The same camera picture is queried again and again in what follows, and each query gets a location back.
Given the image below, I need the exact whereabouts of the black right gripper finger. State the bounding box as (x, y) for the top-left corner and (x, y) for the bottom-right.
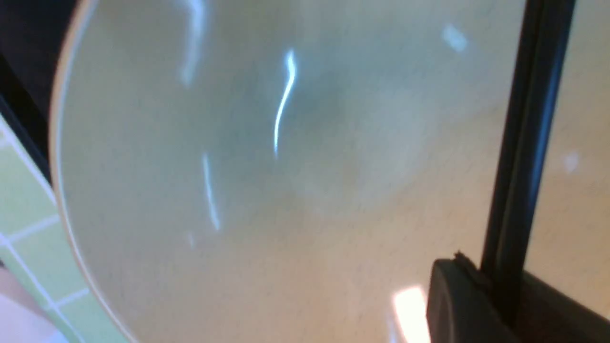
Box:
(426, 252), (610, 343)

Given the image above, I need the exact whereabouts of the beige noodle bowl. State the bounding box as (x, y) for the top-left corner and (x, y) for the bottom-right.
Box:
(49, 0), (610, 343)

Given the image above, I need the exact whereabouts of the black plastic serving tray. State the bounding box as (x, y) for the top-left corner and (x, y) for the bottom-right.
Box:
(0, 0), (78, 182)

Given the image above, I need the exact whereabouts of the green checkered tablecloth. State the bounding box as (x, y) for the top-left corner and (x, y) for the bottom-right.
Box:
(0, 120), (126, 343)

